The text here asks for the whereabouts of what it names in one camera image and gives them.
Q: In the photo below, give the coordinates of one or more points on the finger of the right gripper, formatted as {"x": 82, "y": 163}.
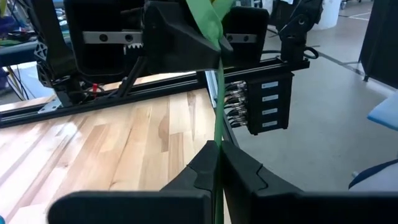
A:
{"x": 177, "y": 43}
{"x": 228, "y": 54}

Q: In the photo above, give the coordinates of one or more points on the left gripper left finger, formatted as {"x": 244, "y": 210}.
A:
{"x": 140, "y": 208}

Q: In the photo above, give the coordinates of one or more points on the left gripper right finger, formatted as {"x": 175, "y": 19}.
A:
{"x": 295, "y": 208}

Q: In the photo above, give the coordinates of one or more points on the yellow artificial tulip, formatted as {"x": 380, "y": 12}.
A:
{"x": 206, "y": 18}

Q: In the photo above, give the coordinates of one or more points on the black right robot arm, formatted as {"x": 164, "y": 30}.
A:
{"x": 53, "y": 37}

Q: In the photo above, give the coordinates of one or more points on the black labelled port hub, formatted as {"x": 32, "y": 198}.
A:
{"x": 270, "y": 102}

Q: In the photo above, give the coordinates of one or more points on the white cylindrical bin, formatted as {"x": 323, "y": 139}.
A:
{"x": 326, "y": 14}

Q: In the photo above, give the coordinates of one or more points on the black partition panel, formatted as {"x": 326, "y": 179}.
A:
{"x": 379, "y": 40}

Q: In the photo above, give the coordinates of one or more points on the black aluminium table frame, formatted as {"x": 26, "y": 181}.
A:
{"x": 155, "y": 88}

